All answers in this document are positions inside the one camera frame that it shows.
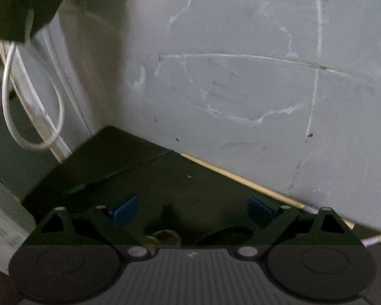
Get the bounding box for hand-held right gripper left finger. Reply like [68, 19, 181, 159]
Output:
[35, 196, 139, 248]

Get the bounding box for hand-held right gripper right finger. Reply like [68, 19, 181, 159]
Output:
[247, 196, 362, 248]

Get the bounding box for thin black teal-handled stick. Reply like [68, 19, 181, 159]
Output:
[65, 150, 175, 196]

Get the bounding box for black scissors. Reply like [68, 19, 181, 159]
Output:
[198, 225, 258, 246]

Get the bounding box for white perforated utensil basket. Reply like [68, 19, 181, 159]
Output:
[0, 165, 37, 274]

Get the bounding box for white hose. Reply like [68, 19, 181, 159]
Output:
[2, 33, 65, 150]

